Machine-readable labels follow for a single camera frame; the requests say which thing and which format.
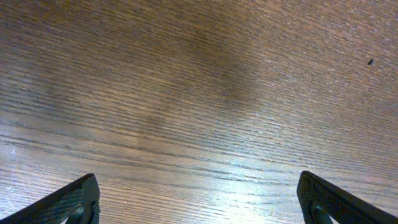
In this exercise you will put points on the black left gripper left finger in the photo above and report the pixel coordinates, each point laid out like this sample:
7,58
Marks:
77,202

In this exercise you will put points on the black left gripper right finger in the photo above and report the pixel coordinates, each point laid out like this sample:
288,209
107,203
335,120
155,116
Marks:
323,202

